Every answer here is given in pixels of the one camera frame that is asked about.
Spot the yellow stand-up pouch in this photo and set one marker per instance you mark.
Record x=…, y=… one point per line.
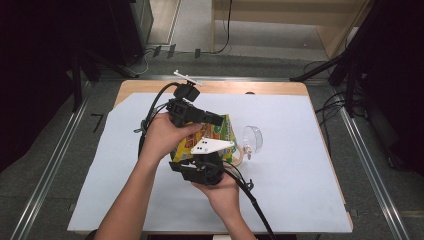
x=216, y=133

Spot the light wooden shelf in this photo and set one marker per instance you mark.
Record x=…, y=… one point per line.
x=283, y=13

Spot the white table mat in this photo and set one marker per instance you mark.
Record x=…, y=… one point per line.
x=293, y=186

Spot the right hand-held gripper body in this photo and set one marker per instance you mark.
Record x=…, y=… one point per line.
x=205, y=170

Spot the person's right hand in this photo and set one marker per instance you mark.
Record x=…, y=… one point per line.
x=223, y=196

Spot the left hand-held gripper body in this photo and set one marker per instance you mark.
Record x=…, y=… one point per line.
x=183, y=110

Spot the black metal stand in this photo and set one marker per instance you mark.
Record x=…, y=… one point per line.
x=77, y=83

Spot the person's left hand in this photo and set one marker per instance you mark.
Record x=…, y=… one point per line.
x=163, y=140

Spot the black tripod stand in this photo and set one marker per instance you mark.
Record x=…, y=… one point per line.
x=320, y=68

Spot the dark curtain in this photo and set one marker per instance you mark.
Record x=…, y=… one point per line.
x=400, y=83
x=33, y=66

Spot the black cabinet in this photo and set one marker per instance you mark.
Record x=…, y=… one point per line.
x=130, y=30

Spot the aluminium floor rail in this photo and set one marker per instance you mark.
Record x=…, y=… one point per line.
x=50, y=173
x=370, y=160

